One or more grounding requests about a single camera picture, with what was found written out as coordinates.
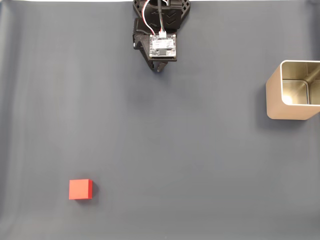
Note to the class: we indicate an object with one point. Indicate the red cube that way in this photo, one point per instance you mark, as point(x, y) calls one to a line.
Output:
point(80, 189)

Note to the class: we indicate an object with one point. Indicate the beige square container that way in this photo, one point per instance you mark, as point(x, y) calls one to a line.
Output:
point(273, 100)

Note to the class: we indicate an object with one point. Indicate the gripper camera with black mount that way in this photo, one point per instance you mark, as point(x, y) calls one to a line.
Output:
point(162, 47)

